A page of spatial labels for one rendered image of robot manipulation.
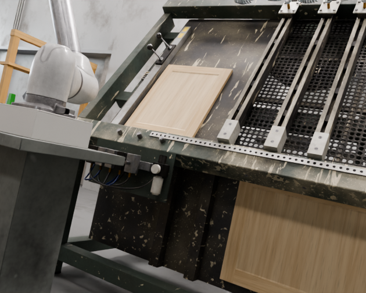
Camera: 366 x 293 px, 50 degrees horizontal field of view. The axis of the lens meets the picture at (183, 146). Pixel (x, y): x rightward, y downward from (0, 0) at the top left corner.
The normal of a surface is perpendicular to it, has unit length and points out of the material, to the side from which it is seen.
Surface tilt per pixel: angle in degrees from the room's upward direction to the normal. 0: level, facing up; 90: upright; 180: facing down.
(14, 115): 90
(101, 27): 90
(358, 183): 56
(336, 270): 90
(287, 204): 90
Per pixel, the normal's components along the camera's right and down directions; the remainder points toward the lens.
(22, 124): -0.51, -0.14
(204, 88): -0.27, -0.66
